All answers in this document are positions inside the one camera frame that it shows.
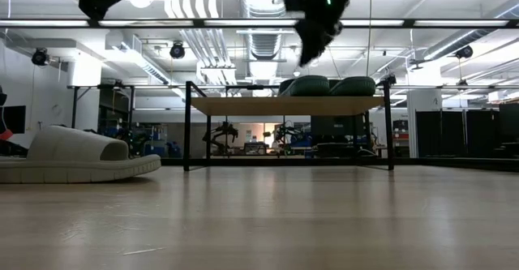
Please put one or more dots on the blue storage crates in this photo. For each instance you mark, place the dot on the blue storage crates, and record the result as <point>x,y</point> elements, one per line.
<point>160,148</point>

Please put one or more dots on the black background robot arm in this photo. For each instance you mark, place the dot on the black background robot arm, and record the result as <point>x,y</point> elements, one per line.
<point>286,134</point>
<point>221,132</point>

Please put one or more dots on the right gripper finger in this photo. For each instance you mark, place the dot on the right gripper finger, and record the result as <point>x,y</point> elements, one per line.
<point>311,54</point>

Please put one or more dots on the dark storage rack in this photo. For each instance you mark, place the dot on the dark storage rack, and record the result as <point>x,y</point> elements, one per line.
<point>113,112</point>

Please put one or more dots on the black ceiling-hung device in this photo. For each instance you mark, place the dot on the black ceiling-hung device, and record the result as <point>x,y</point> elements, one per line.
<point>464,52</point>
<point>39,57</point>
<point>177,50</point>
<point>390,79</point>

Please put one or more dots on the green rubber slide sandal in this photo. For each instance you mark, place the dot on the green rubber slide sandal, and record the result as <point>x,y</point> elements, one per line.
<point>310,87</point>
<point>353,87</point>

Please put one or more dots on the black room partition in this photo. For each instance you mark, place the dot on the black room partition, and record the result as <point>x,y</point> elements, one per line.
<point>454,134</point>

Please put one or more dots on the black metal workstation frame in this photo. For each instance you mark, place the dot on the black metal workstation frame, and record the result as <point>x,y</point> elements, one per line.
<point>75,108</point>

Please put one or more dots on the black overhead light beam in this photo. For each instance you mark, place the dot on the black overhead light beam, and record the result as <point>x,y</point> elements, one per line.
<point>409,23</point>

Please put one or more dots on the light grey rubber slide sandal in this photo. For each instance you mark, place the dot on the light grey rubber slide sandal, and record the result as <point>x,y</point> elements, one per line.
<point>65,148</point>

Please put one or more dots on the black monitor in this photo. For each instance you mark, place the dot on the black monitor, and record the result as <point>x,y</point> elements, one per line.
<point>14,119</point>

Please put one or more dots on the shelf with red bins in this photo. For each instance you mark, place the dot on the shelf with red bins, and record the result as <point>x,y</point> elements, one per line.
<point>399,135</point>

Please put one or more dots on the black aluminium rig frame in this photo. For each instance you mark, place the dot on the black aluminium rig frame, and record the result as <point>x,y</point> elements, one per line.
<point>446,164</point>

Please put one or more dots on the wooden shelf with black frame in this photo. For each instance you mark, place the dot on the wooden shelf with black frame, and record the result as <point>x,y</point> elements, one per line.
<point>284,105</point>

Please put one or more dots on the silver ribbed ventilation duct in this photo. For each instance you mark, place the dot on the silver ribbed ventilation duct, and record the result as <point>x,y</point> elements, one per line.
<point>263,45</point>

